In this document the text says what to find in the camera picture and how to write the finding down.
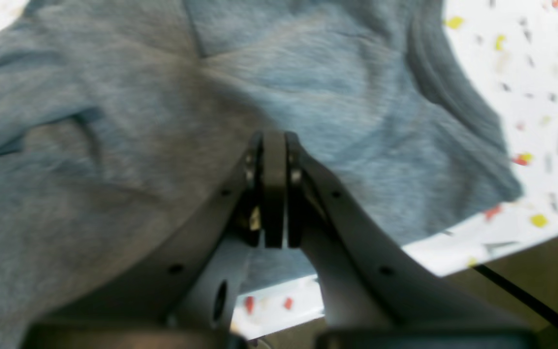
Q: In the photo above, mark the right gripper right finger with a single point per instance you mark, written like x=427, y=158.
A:
x=369, y=284

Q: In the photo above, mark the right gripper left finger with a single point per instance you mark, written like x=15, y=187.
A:
x=191, y=281

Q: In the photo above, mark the grey t-shirt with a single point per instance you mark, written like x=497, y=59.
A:
x=119, y=117

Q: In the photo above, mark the terrazzo pattern table cloth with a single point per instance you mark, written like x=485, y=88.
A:
x=509, y=51

